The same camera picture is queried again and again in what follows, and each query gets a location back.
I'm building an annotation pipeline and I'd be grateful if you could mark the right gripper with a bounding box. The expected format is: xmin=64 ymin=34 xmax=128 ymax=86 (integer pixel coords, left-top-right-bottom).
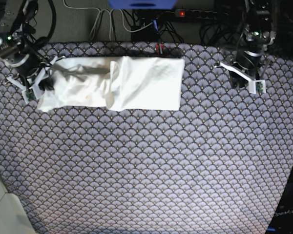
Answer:
xmin=0 ymin=47 xmax=65 ymax=104

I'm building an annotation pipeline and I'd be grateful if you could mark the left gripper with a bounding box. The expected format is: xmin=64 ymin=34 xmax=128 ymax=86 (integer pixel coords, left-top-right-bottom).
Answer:
xmin=214 ymin=50 xmax=272 ymax=94

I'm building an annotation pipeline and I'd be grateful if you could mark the white printed T-shirt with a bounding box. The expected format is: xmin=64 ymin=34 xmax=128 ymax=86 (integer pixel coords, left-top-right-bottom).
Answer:
xmin=37 ymin=56 xmax=185 ymax=112

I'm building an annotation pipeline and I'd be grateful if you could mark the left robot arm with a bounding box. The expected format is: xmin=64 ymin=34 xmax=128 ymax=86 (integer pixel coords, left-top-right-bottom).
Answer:
xmin=215 ymin=0 xmax=276 ymax=94

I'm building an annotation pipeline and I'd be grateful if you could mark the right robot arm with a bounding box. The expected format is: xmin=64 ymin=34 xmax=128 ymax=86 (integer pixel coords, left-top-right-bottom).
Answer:
xmin=0 ymin=0 xmax=62 ymax=103

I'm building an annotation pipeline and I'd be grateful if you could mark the black power strip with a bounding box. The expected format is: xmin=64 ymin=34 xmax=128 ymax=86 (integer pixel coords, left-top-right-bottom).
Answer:
xmin=174 ymin=9 xmax=229 ymax=20

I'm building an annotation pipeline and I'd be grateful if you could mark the red table clamp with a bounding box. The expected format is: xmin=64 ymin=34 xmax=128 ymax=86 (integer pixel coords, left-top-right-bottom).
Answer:
xmin=156 ymin=43 xmax=165 ymax=57

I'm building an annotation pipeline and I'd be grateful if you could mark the grey fan-pattern tablecloth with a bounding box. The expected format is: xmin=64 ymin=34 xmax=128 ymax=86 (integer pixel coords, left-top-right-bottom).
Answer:
xmin=0 ymin=43 xmax=293 ymax=234

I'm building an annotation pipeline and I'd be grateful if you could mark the black OpenArm box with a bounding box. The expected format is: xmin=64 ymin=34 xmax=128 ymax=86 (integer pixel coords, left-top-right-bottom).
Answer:
xmin=266 ymin=168 xmax=293 ymax=234

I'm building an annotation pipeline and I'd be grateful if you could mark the white cable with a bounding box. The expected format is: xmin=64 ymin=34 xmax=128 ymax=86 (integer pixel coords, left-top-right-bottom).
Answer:
xmin=63 ymin=0 xmax=154 ymax=41

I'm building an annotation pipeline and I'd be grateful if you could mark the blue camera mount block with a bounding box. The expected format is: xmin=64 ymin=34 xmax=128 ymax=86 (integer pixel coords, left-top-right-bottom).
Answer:
xmin=108 ymin=0 xmax=177 ymax=10

